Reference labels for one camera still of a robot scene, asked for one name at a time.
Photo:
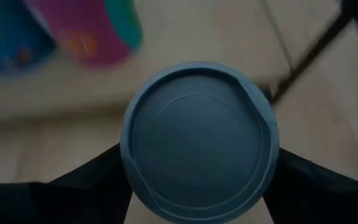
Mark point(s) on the wooden shelf black frame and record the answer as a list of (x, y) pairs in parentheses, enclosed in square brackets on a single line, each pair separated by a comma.
[(197, 31)]

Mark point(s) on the teal tuna fish can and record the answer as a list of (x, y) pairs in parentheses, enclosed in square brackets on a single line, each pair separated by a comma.
[(197, 140)]

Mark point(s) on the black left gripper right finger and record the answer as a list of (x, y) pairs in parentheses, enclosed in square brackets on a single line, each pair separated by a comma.
[(322, 199)]

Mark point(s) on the pink green rainbow can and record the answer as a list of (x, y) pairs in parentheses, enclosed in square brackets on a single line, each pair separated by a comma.
[(89, 31)]

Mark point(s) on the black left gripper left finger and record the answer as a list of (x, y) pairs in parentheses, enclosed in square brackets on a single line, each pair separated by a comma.
[(73, 199)]

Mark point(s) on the blue labelled can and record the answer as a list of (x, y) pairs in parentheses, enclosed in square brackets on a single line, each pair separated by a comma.
[(14, 40)]

